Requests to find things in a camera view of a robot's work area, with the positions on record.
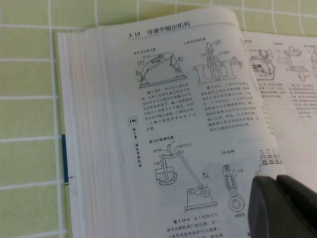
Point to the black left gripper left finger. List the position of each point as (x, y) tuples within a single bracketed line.
[(265, 213)]

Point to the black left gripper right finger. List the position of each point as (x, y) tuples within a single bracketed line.
[(304, 205)]

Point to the technical book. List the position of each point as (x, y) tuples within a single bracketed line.
[(198, 119)]

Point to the green checked tablecloth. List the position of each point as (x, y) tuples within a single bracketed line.
[(24, 74)]

